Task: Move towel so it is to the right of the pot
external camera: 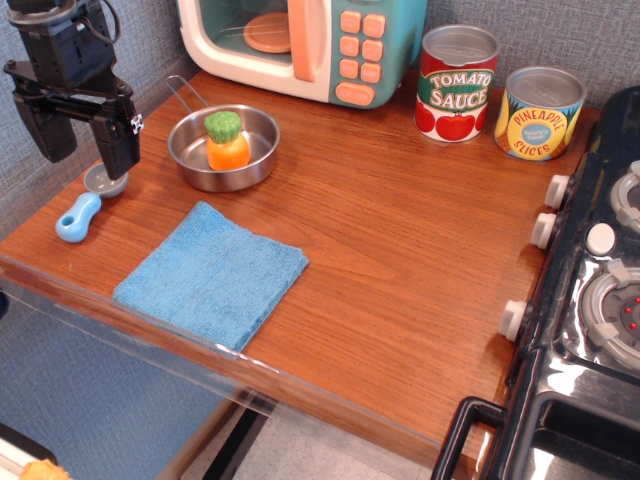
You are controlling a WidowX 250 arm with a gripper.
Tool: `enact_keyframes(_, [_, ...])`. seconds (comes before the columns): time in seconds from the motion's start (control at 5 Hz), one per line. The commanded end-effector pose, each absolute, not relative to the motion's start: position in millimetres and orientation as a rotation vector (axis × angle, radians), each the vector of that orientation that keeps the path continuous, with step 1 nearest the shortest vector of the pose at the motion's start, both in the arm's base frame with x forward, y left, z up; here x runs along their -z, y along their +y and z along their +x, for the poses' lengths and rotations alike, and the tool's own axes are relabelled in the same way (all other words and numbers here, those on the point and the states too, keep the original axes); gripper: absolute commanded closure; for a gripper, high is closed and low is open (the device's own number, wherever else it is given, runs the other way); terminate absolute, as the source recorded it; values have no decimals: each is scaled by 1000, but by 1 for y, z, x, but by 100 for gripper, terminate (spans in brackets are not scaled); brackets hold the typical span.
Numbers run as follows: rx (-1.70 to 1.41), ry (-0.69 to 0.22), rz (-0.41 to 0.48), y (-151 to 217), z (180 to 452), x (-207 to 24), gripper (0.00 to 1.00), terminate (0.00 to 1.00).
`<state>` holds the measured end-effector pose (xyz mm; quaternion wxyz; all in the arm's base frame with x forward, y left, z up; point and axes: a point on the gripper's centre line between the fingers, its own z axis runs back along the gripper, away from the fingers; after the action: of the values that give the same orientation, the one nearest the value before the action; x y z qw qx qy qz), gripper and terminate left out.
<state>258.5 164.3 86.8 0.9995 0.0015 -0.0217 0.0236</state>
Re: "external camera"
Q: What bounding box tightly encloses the pineapple slices can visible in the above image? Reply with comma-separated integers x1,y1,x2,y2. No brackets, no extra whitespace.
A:
494,66,587,162

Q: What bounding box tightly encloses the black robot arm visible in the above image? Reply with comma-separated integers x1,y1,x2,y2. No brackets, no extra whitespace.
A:
4,0,143,180

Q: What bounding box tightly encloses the blue grey toy scoop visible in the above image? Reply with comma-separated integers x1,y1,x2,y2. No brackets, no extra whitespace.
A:
55,164,129,243

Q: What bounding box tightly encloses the black toy stove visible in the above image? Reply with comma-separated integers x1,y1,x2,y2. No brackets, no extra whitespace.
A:
432,87,639,479

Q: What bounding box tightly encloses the clear acrylic barrier sheet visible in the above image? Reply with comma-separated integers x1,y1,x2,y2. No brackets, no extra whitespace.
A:
1,255,439,457

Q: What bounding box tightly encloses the white stove knob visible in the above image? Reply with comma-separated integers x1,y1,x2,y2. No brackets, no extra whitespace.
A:
530,213,557,250
544,175,571,210
499,300,528,342

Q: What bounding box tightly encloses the tomato sauce can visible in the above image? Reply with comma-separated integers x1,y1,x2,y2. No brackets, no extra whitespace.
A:
414,24,501,143

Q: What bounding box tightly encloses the white stove knob rear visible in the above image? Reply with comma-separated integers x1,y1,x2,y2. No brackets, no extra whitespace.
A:
544,175,571,210

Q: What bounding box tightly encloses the teal toy microwave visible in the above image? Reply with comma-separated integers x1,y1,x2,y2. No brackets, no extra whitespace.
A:
177,1,427,109

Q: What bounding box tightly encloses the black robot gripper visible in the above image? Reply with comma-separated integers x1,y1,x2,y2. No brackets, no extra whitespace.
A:
14,19,141,180

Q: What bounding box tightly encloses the white stove knob middle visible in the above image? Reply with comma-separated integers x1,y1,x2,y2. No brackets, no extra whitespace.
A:
530,213,557,250

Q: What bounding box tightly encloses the orange fuzzy object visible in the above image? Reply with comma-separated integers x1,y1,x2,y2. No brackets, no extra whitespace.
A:
19,459,71,480

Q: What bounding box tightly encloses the orange toy carrot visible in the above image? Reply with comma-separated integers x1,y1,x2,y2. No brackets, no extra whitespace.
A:
204,110,251,171

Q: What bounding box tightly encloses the blue towel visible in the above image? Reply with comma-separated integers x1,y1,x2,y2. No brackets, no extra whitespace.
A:
113,202,309,352

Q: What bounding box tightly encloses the small steel pot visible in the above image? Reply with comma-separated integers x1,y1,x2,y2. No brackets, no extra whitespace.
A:
167,104,281,193

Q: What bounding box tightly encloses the white stove knob front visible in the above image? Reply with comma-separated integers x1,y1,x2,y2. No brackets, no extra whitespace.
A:
499,300,528,342

